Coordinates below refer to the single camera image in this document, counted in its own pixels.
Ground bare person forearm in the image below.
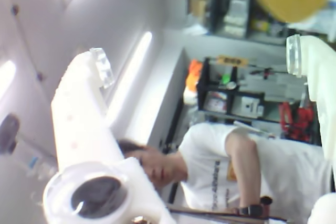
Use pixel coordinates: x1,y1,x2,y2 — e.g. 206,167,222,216
225,128,265,209

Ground black tool shelf rack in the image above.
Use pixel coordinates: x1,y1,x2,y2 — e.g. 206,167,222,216
196,56,322,146

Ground orange item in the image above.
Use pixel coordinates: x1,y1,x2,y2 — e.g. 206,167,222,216
185,59,204,92

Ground red tools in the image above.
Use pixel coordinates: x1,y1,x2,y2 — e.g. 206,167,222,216
278,100,316,141

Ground grey webcam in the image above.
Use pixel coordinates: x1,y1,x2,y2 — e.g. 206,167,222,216
0,113,21,155

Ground person in white shirt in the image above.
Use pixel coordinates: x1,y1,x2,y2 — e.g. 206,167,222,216
118,123,334,224

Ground brown cardboard box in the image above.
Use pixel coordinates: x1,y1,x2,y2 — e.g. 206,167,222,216
187,0,211,18

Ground yellow label sign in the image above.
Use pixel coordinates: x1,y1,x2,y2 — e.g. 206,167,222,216
217,55,249,67

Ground long ceiling light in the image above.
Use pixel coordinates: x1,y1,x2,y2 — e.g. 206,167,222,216
111,31,154,120
0,60,17,100

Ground thin pole with black clips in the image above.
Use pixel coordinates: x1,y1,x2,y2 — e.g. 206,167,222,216
10,3,44,82

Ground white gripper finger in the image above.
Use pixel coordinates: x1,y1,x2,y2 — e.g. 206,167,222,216
285,34,336,224
43,47,174,224

